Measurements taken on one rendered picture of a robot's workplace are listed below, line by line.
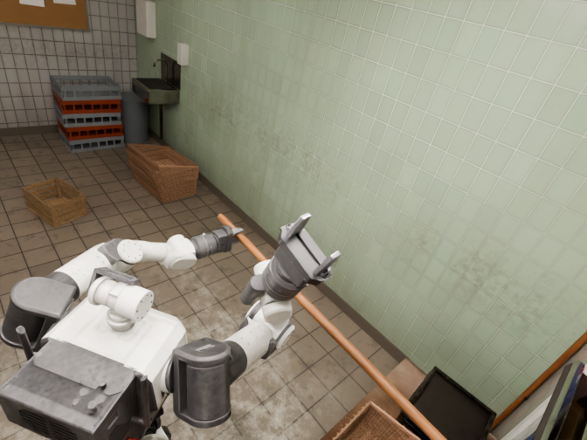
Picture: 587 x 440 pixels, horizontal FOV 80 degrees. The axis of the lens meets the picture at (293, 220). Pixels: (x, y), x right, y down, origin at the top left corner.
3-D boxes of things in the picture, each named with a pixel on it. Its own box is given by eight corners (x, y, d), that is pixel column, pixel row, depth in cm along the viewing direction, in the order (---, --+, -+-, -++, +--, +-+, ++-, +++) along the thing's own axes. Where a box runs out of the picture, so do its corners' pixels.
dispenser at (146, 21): (156, 38, 399) (155, 3, 379) (147, 37, 392) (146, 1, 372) (146, 33, 414) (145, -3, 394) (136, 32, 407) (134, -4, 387)
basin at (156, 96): (179, 145, 424) (181, 63, 373) (149, 148, 401) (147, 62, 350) (162, 130, 449) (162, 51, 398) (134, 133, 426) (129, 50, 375)
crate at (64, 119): (121, 124, 420) (120, 112, 412) (64, 127, 383) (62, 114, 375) (110, 112, 443) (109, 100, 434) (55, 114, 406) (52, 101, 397)
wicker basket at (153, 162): (158, 190, 338) (157, 165, 323) (127, 167, 364) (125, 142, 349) (199, 179, 373) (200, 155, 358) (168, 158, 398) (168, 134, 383)
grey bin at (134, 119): (155, 142, 465) (153, 101, 435) (125, 146, 441) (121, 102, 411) (142, 131, 486) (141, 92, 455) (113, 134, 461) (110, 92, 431)
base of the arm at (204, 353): (242, 403, 80) (217, 435, 69) (193, 395, 84) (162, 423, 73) (241, 340, 80) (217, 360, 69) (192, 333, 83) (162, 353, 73)
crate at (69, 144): (124, 146, 439) (124, 135, 431) (71, 153, 400) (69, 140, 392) (112, 134, 460) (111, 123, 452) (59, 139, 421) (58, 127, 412)
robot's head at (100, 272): (115, 319, 69) (127, 282, 69) (78, 305, 70) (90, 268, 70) (133, 312, 75) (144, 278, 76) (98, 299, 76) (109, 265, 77)
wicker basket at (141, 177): (155, 206, 349) (155, 182, 333) (127, 182, 375) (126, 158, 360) (196, 194, 382) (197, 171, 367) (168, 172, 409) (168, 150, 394)
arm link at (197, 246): (196, 227, 133) (168, 235, 126) (210, 248, 129) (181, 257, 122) (191, 245, 141) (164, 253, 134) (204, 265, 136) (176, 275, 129)
